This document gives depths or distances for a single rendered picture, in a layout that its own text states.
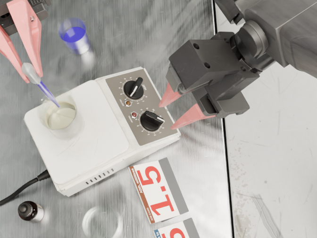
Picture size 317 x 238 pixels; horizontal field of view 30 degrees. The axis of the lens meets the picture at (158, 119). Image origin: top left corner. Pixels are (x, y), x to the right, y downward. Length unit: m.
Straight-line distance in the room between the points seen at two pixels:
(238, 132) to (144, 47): 0.21
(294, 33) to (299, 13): 0.03
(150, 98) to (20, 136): 0.22
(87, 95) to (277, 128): 0.30
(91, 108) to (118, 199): 0.15
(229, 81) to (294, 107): 0.27
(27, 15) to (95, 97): 0.26
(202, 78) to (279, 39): 0.10
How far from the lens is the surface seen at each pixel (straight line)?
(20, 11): 0.64
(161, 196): 0.89
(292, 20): 0.60
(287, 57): 0.62
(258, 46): 0.63
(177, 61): 0.66
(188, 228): 0.90
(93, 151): 0.84
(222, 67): 0.67
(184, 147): 0.92
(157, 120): 0.87
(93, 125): 0.85
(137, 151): 0.86
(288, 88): 0.96
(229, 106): 0.73
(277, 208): 0.92
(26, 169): 0.95
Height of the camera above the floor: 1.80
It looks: 75 degrees down
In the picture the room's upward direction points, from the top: 10 degrees counter-clockwise
